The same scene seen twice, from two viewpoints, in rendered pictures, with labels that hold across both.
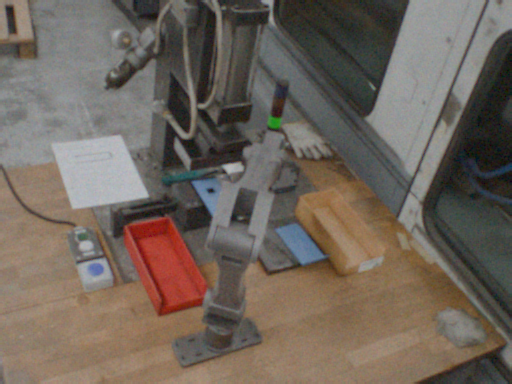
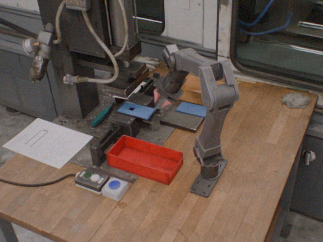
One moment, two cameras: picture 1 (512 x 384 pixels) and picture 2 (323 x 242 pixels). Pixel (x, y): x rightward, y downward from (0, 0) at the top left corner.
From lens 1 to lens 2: 0.63 m
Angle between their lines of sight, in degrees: 22
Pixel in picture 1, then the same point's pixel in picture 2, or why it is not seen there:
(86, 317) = (134, 211)
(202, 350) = (208, 183)
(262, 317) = not seen: hidden behind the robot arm
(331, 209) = (188, 87)
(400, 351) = (285, 125)
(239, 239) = (226, 90)
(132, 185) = (77, 137)
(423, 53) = not seen: outside the picture
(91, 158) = (36, 139)
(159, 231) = (121, 147)
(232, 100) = (131, 42)
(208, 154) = (130, 83)
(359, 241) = not seen: hidden behind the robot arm
